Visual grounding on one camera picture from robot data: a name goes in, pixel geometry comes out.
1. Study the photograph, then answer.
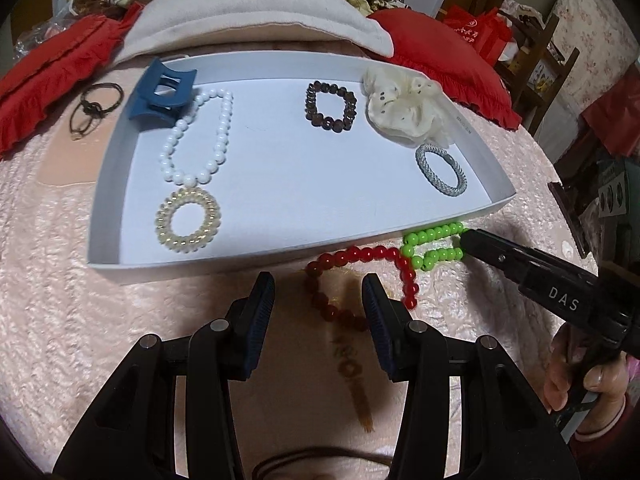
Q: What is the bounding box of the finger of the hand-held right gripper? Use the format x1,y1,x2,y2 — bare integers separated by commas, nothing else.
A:
459,228,538,287

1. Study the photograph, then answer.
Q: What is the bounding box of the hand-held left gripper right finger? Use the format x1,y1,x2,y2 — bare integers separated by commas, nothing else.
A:
361,272,583,480

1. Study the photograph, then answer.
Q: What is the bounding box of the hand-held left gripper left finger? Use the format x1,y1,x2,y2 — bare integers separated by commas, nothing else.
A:
52,271,277,480

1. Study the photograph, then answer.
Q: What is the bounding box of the green bead bracelet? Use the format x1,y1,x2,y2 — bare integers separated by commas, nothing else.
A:
400,221,468,272

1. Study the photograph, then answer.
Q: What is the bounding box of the red bead bracelet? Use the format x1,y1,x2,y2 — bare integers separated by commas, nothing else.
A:
305,245,418,332

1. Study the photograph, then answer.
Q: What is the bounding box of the silver woven bracelet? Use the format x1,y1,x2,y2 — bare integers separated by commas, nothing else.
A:
415,143,468,197

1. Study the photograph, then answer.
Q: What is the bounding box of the clear spiral hair tie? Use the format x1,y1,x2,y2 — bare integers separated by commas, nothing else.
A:
155,187,222,253

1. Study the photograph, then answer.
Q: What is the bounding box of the white cardboard box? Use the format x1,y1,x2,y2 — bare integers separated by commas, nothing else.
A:
86,50,517,286

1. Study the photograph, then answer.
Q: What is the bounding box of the cream dotted scrunchie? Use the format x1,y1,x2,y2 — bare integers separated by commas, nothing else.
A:
362,63,456,147

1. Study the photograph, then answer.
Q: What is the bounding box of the white pearl necklace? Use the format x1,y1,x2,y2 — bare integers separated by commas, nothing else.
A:
159,88,235,187

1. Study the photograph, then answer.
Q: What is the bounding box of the brown bead bracelet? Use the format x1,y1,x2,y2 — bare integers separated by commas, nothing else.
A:
305,80,357,134

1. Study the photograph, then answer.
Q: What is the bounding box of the blue hair claw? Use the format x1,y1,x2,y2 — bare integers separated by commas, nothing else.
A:
128,58,198,124

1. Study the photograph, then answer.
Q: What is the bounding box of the person's right hand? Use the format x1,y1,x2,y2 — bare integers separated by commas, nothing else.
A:
544,326,630,433

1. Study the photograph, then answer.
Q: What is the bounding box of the gold tassel fan ornament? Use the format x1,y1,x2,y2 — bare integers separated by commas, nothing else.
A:
327,327,376,433

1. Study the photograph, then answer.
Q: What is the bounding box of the dark perforated box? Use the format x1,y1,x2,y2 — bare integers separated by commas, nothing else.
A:
597,160,640,221

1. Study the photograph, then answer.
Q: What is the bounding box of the pink quilted bedspread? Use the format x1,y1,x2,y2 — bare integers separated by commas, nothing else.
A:
0,40,616,480

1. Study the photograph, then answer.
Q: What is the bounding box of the red cloth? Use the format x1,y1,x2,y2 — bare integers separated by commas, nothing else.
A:
582,75,640,156

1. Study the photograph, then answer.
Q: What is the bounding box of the wooden chair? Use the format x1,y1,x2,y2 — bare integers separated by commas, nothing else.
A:
500,10,581,136

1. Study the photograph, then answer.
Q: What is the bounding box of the red ruffled pillow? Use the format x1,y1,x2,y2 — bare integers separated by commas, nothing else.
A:
367,8,521,129
0,2,146,158

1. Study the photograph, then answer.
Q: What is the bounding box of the red shopping bag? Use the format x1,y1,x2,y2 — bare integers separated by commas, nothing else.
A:
442,4,516,66

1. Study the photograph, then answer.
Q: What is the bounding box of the peach fabric patch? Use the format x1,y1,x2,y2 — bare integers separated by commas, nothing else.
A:
40,115,113,188

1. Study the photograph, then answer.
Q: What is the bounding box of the floral curtain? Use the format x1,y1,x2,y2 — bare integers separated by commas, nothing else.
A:
550,0,636,116

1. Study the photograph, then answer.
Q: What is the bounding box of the cream pillow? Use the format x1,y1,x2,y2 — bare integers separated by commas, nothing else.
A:
117,0,396,66

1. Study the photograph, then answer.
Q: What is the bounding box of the clear plastic bag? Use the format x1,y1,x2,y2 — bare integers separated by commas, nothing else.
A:
15,10,86,58

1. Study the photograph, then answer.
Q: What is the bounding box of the brown cord necklace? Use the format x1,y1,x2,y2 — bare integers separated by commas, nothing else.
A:
250,450,396,480

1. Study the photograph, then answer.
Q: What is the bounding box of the thin brown hair tie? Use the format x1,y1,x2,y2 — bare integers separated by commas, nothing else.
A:
67,110,101,141

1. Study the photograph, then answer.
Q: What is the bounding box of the brown knotted hair tie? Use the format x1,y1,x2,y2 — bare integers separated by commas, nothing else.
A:
80,82,124,118

